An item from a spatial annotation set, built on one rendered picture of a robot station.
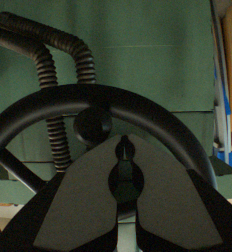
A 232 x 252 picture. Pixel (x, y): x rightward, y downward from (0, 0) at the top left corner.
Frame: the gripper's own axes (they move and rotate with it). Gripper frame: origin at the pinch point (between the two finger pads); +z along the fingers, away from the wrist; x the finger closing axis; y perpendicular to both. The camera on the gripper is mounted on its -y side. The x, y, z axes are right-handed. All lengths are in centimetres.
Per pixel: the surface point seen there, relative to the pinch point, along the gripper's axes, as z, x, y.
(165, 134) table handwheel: 4.3, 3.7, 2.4
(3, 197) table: 16.1, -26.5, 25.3
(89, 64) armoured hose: 12.4, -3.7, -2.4
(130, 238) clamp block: 6.8, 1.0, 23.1
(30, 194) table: 16.6, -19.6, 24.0
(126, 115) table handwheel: 5.0, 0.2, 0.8
